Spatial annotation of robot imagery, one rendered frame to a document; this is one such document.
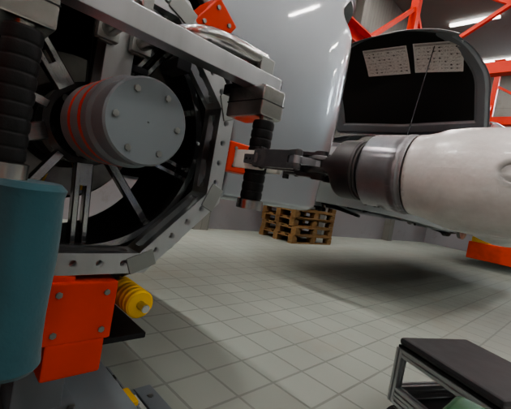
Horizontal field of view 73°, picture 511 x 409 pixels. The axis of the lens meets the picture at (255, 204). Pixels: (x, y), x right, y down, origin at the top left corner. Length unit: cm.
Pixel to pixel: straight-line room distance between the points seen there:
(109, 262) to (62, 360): 18
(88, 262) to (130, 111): 29
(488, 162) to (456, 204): 4
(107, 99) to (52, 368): 46
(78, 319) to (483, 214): 63
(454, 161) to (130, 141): 40
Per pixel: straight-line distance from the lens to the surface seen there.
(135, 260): 72
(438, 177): 37
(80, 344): 74
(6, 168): 41
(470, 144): 38
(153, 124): 54
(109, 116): 52
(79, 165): 77
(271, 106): 59
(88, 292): 70
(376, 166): 41
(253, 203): 56
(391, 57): 391
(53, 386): 96
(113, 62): 69
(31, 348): 58
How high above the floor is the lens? 78
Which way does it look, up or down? 2 degrees down
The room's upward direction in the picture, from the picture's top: 10 degrees clockwise
